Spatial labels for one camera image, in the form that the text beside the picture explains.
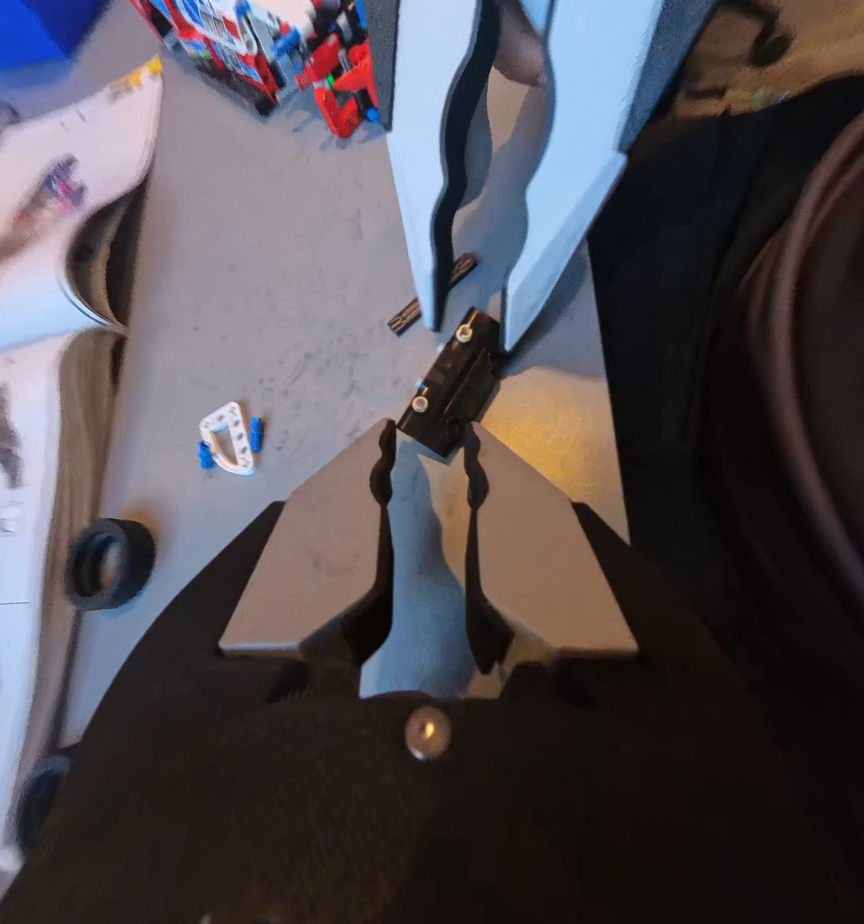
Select person's brown shirt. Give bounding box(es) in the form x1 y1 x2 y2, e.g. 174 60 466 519
706 94 864 924

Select person's right hand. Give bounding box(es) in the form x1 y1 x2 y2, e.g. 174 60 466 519
494 0 551 90

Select white curved frame brick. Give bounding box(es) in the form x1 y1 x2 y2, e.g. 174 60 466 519
201 403 260 477

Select black brick plate assembly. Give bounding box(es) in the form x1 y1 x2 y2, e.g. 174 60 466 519
398 307 503 459

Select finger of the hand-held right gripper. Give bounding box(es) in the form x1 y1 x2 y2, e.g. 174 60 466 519
388 0 503 333
501 0 665 352

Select red white toy car model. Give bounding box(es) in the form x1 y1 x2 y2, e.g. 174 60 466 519
129 0 388 140

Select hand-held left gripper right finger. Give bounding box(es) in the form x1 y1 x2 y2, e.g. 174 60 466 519
463 423 641 674

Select person's black pants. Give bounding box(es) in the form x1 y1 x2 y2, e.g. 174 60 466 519
586 71 864 722

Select black printed tile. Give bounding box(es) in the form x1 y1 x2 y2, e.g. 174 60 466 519
388 255 478 338

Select blue plastic bin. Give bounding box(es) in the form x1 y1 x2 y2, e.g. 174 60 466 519
0 0 111 75

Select black toy tyre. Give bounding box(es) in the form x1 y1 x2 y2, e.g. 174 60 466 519
15 755 75 856
65 519 158 612

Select open instruction booklet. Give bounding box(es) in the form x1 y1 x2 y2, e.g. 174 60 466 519
0 64 166 876

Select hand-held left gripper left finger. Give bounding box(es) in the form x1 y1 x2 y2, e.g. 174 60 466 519
217 416 398 659

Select grey desk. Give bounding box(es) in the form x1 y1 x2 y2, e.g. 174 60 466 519
0 0 630 924

